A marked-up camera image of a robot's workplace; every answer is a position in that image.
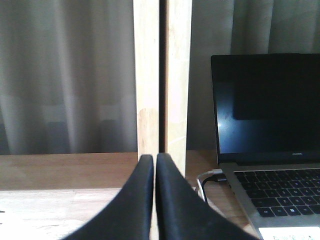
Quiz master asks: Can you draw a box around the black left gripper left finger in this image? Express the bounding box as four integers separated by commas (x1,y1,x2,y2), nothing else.
64,154,154,240

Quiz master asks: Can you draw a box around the light wooden shelf post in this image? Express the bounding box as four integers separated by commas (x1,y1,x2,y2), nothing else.
133,0,192,174

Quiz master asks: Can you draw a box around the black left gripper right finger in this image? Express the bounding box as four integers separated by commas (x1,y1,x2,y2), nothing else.
155,153,255,240

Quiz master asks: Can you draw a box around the white laptop cable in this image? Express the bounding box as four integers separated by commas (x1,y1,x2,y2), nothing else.
196,168,223,198

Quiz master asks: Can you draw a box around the grey curtain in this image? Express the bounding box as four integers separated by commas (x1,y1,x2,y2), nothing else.
0,0,320,155

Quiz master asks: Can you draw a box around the black laptop cable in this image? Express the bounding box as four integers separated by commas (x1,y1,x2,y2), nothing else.
201,173,227,204

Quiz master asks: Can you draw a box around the grey open laptop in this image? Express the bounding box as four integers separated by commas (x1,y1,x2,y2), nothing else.
210,53,320,240

